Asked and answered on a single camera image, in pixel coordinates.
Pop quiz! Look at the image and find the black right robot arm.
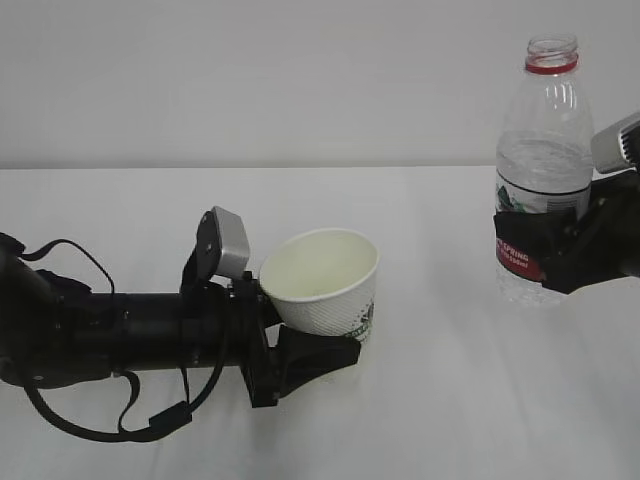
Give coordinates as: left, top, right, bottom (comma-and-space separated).
493, 170, 639, 294

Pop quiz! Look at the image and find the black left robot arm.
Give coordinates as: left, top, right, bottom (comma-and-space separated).
1, 235, 361, 408

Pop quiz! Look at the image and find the white paper cup green logo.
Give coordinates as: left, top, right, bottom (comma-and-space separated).
258, 228, 380, 342

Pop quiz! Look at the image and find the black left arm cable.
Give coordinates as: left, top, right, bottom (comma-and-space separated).
19, 238, 226, 444

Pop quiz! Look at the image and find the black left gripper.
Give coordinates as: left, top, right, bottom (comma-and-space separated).
227, 272, 361, 408

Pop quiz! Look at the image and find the clear water bottle red label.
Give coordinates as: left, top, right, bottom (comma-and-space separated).
493, 33, 595, 306

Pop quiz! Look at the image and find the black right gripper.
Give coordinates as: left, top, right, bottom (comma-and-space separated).
493, 172, 639, 294

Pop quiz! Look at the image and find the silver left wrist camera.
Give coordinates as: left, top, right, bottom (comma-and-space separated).
195, 206, 250, 281

